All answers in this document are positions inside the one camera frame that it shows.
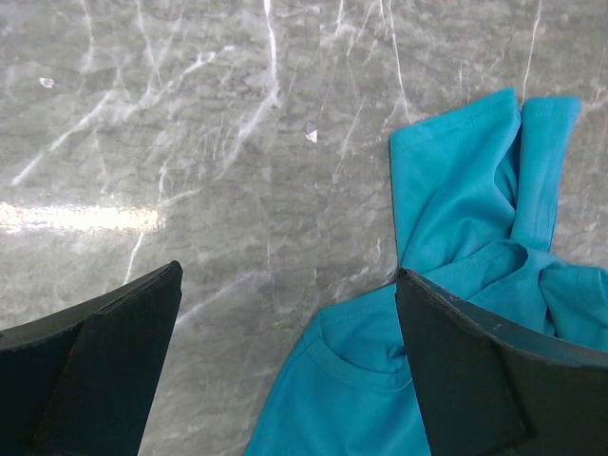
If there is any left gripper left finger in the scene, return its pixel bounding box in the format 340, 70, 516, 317
1, 261, 182, 455

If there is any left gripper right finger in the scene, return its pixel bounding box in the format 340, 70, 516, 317
395, 269, 607, 455

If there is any teal t shirt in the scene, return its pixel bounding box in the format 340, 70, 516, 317
244, 86, 608, 456

